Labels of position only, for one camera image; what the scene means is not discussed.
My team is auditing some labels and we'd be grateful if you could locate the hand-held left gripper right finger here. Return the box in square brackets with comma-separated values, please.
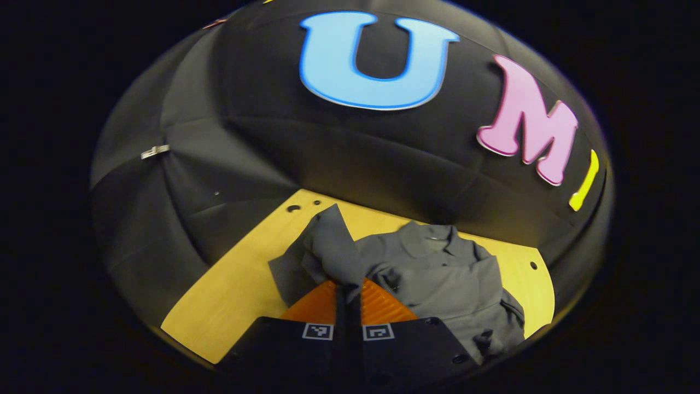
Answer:
[348, 278, 479, 385]

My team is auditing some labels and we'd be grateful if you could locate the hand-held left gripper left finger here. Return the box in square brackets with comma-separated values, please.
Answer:
[219, 280, 348, 384]

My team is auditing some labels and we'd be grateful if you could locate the grey long-sleeved shirt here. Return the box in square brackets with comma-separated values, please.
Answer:
[268, 204, 526, 364]

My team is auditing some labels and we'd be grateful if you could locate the black backdrop cloth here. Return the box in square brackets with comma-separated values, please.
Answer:
[90, 0, 614, 329]

